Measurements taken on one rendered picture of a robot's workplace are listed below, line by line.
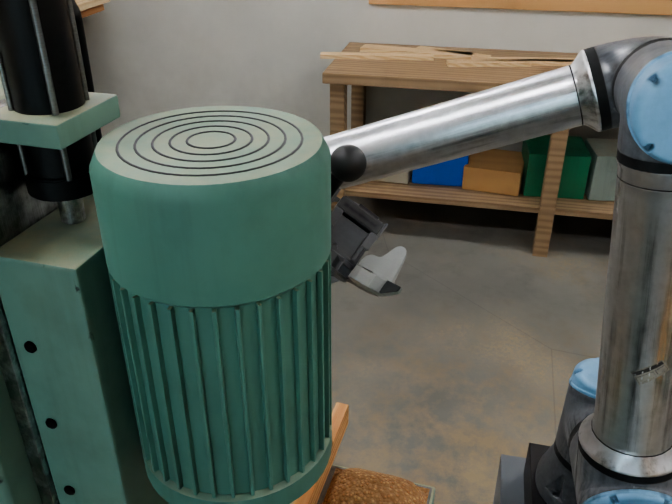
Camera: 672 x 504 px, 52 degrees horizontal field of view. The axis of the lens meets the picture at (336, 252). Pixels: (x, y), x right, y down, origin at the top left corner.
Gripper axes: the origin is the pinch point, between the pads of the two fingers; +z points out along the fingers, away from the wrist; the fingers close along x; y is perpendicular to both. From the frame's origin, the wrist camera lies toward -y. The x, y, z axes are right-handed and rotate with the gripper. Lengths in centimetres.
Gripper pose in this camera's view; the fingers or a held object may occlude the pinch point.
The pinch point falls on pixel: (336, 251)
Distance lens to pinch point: 68.7
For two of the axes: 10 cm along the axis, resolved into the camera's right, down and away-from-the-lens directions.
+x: 8.1, 5.9, 0.6
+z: 1.2, -0.7, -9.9
